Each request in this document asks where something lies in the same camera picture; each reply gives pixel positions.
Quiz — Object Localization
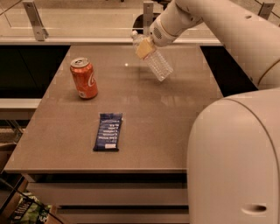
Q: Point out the black office chair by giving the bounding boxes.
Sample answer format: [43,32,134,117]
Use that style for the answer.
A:
[131,12,160,38]

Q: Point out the left metal rail bracket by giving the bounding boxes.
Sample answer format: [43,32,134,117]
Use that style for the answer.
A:
[23,0,48,41]

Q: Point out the blue snack bar wrapper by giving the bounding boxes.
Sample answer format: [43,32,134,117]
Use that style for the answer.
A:
[94,113,123,151]

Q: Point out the grey table drawer unit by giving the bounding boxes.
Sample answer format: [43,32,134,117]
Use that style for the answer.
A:
[21,172,191,224]

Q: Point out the green snack bag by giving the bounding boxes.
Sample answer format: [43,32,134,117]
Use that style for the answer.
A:
[8,192,52,224]

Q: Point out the middle metal rail bracket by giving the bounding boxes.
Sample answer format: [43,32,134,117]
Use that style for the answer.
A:
[143,1,153,35]

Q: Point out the clear plastic water bottle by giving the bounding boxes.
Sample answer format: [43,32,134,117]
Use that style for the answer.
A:
[131,31,173,81]

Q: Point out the metal rail bracket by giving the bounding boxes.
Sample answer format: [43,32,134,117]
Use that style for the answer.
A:
[258,3,274,20]
[143,1,153,35]
[23,0,48,41]

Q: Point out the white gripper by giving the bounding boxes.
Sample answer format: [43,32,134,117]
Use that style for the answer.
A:
[136,15,177,59]

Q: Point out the orange soda can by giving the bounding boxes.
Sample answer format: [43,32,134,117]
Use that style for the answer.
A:
[70,57,98,99]

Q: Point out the right metal rail bracket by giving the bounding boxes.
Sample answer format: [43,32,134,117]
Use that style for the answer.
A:
[258,3,274,20]

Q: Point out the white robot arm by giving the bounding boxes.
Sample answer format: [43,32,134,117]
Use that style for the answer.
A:
[149,0,280,224]

